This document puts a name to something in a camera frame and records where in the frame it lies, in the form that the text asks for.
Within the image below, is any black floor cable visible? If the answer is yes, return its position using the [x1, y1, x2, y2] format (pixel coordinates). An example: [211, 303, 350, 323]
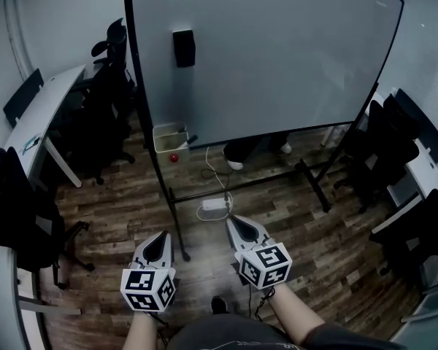
[199, 167, 231, 201]

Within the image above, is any white power strip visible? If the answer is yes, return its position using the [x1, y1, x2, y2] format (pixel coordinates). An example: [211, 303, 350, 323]
[201, 199, 230, 211]

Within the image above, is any person's right forearm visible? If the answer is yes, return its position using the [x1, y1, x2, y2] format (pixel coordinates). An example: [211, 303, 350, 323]
[267, 281, 326, 346]

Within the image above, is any large whiteboard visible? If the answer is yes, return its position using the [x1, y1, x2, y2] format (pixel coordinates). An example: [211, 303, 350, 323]
[123, 0, 405, 149]

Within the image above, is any person's left forearm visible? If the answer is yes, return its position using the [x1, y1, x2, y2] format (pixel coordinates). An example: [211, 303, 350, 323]
[121, 308, 160, 350]

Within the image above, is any white curved desk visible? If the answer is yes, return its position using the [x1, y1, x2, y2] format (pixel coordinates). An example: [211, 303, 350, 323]
[0, 248, 83, 350]
[2, 63, 88, 190]
[364, 89, 438, 324]

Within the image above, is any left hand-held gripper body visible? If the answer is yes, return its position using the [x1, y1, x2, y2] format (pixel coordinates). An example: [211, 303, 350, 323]
[120, 256, 178, 313]

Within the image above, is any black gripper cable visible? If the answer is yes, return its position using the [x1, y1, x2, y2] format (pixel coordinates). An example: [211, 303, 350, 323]
[247, 285, 277, 322]

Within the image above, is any teal item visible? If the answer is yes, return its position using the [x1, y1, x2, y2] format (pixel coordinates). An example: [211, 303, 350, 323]
[20, 132, 42, 155]

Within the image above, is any white power cable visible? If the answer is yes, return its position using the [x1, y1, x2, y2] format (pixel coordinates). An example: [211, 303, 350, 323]
[196, 145, 235, 222]

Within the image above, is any black whiteboard eraser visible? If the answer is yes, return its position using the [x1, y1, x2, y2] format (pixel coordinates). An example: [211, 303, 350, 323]
[172, 28, 197, 69]

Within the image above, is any white marker holder box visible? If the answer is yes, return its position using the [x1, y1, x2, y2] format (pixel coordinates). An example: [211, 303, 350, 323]
[153, 122, 191, 165]

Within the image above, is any black office chair with headrest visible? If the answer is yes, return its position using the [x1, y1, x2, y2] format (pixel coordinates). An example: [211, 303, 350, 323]
[60, 17, 138, 186]

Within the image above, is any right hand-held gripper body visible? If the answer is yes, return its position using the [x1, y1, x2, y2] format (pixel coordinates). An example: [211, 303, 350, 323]
[234, 239, 293, 291]

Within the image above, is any black whiteboard stand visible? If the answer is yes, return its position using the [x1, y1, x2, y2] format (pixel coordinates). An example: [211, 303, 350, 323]
[123, 0, 380, 263]

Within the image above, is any black desk partition panel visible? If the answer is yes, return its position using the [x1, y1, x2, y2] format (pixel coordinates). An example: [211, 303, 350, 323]
[393, 87, 438, 164]
[2, 68, 45, 129]

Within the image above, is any person's dark shirt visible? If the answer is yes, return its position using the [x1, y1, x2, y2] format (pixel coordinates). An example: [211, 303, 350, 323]
[166, 313, 408, 350]

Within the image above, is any person's black shoe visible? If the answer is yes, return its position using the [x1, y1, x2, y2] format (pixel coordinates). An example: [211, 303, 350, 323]
[210, 295, 230, 316]

